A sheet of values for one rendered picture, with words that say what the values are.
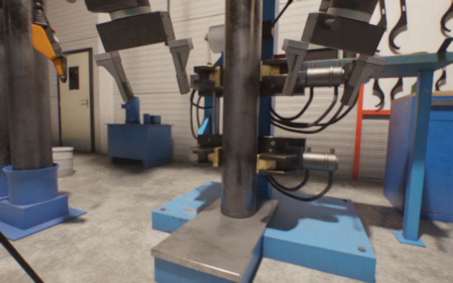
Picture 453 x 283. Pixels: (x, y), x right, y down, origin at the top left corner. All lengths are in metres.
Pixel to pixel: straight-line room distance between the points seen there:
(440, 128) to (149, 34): 2.06
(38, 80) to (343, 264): 2.00
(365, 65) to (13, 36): 1.84
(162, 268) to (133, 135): 2.66
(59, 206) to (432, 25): 3.96
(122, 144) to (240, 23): 2.82
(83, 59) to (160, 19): 5.24
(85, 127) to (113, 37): 5.08
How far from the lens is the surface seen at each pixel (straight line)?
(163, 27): 0.46
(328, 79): 1.34
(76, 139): 5.80
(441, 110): 2.22
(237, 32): 1.33
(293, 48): 0.46
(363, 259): 1.27
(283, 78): 1.14
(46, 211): 1.93
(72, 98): 5.86
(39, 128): 1.86
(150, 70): 4.38
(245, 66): 1.27
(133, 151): 3.58
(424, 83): 1.72
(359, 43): 0.50
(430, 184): 2.25
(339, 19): 0.47
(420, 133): 1.70
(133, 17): 0.48
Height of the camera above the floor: 0.69
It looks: 5 degrees down
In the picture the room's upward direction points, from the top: 1 degrees clockwise
